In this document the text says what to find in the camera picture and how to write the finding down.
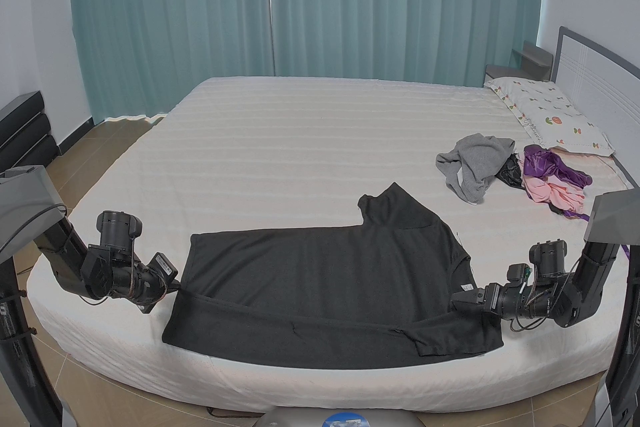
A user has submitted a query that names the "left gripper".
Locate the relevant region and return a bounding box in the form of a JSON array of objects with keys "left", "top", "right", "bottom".
[{"left": 131, "top": 265, "right": 182, "bottom": 316}]

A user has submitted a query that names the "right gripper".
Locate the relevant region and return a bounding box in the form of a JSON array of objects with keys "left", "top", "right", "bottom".
[{"left": 481, "top": 284, "right": 527, "bottom": 320}]

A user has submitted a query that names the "black T-shirt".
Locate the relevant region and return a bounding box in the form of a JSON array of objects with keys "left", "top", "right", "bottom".
[{"left": 161, "top": 182, "right": 504, "bottom": 371}]

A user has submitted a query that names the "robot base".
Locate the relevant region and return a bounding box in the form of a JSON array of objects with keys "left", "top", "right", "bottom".
[{"left": 251, "top": 406, "right": 402, "bottom": 427}]

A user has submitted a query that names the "bed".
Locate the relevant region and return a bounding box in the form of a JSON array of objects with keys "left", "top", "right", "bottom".
[{"left": 25, "top": 26, "right": 640, "bottom": 416}]

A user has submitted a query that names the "pink garment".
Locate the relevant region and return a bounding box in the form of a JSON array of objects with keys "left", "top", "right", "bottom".
[{"left": 522, "top": 175, "right": 587, "bottom": 216}]

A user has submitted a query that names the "black garment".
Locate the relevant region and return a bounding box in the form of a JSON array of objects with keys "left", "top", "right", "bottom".
[{"left": 495, "top": 154, "right": 526, "bottom": 189}]

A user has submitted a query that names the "grey garment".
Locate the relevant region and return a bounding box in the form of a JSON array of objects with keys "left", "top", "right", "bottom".
[{"left": 436, "top": 133, "right": 517, "bottom": 205}]

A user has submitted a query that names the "purple garment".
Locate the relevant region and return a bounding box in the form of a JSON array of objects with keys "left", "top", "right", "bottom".
[{"left": 522, "top": 145, "right": 632, "bottom": 262}]

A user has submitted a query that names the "white printed pillow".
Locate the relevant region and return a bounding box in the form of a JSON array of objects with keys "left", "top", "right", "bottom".
[{"left": 482, "top": 76, "right": 616, "bottom": 158}]

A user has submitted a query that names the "dark grey chest of drawers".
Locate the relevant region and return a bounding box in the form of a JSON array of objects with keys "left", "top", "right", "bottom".
[{"left": 0, "top": 91, "right": 59, "bottom": 175}]

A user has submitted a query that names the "grey bedside table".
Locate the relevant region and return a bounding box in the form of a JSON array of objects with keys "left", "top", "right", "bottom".
[{"left": 484, "top": 41, "right": 555, "bottom": 88}]

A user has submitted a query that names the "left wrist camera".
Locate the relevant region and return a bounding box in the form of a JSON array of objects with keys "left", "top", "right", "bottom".
[{"left": 149, "top": 252, "right": 180, "bottom": 288}]

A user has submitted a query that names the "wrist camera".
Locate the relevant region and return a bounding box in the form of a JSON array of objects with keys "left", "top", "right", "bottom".
[
  {"left": 149, "top": 252, "right": 180, "bottom": 288},
  {"left": 506, "top": 263, "right": 533, "bottom": 287}
]

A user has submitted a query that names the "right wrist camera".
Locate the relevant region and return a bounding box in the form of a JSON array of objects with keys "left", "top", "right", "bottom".
[{"left": 506, "top": 263, "right": 533, "bottom": 287}]

